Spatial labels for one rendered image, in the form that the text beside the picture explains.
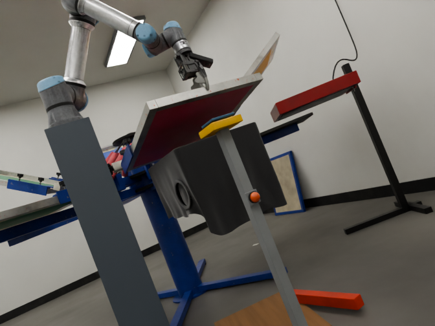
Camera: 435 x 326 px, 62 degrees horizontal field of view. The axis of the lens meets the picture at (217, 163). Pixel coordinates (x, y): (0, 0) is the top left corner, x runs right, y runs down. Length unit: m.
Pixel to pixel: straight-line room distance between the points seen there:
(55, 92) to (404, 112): 2.69
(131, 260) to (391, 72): 2.62
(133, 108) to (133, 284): 5.24
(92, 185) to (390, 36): 2.62
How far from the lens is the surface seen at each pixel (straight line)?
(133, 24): 1.63
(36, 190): 2.92
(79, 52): 1.84
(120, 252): 1.54
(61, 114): 1.63
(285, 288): 1.41
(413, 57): 3.28
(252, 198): 1.30
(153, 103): 1.50
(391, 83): 3.41
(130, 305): 1.58
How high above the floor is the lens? 0.77
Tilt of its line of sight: 2 degrees up
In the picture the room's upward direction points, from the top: 22 degrees counter-clockwise
